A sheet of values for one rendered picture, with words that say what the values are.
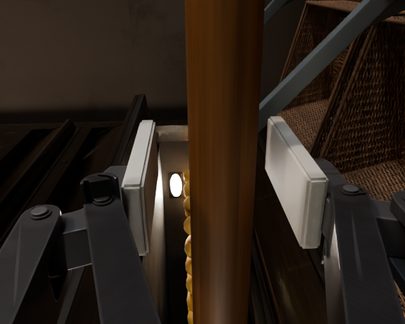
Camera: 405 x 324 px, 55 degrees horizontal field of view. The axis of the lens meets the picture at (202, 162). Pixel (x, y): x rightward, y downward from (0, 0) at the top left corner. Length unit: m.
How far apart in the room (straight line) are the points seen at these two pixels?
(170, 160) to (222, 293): 1.62
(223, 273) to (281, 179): 0.05
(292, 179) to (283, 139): 0.02
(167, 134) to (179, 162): 0.15
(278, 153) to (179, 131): 1.57
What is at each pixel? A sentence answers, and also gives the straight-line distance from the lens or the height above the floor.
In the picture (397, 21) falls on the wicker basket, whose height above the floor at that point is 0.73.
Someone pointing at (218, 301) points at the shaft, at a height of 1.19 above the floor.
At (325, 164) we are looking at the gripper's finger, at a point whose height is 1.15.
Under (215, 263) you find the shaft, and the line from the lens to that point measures 0.19.
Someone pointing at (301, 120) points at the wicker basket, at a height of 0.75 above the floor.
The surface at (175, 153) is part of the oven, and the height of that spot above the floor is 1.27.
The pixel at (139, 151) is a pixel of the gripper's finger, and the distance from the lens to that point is 0.16.
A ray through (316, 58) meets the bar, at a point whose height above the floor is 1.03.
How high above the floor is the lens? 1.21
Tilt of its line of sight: 2 degrees down
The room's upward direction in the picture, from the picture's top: 92 degrees counter-clockwise
